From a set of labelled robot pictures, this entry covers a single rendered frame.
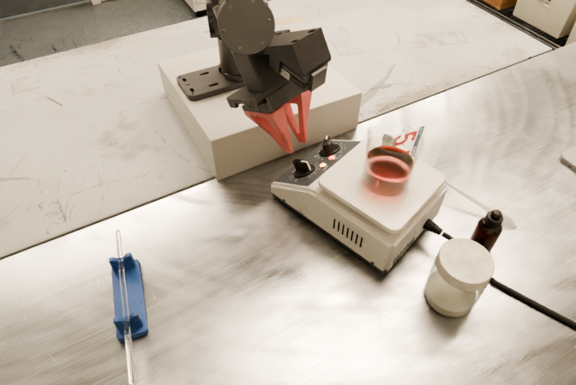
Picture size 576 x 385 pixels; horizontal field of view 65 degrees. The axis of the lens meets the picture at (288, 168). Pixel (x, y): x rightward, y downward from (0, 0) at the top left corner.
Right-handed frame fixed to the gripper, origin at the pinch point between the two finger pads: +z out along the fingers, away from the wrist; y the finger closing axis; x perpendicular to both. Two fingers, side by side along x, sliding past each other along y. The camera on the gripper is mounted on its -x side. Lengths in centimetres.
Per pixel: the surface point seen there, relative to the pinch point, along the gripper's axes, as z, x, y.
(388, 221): 7.8, -15.1, -1.4
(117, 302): 5.2, 3.2, -28.7
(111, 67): -14.2, 46.0, -4.7
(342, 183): 4.4, -8.4, -0.9
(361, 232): 9.3, -11.7, -3.1
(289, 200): 6.9, 0.2, -4.1
